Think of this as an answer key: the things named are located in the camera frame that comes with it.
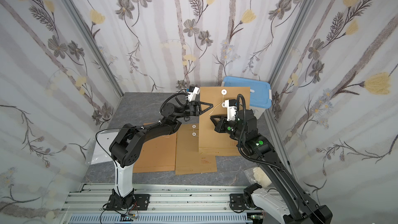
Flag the brown kraft file bag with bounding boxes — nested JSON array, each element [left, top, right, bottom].
[[175, 124, 217, 175], [199, 87, 250, 157], [133, 133, 177, 173]]

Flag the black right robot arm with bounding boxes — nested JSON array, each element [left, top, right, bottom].
[[210, 110, 333, 224]]

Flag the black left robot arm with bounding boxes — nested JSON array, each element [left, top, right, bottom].
[[109, 92, 214, 200]]

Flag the plastic bag with white stuff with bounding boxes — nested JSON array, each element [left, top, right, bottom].
[[244, 167, 272, 188]]

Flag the clear plastic bag left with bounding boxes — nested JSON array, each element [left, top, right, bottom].
[[86, 129, 119, 166]]

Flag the blue lidded white storage box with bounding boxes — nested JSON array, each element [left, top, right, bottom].
[[221, 76, 272, 119]]

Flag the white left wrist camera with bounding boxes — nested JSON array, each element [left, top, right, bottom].
[[186, 86, 200, 102]]

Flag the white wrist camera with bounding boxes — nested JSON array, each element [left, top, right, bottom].
[[186, 86, 200, 102], [223, 99, 237, 121]]

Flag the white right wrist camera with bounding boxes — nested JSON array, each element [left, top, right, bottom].
[[223, 99, 237, 121]]

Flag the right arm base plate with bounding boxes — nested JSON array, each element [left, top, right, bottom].
[[229, 194, 258, 213]]

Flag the white slotted cable duct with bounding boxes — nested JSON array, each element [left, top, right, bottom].
[[66, 213, 253, 224]]

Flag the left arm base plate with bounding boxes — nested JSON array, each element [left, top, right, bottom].
[[105, 192, 150, 211]]

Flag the aluminium rail frame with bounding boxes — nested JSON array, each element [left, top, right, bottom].
[[59, 184, 280, 224]]

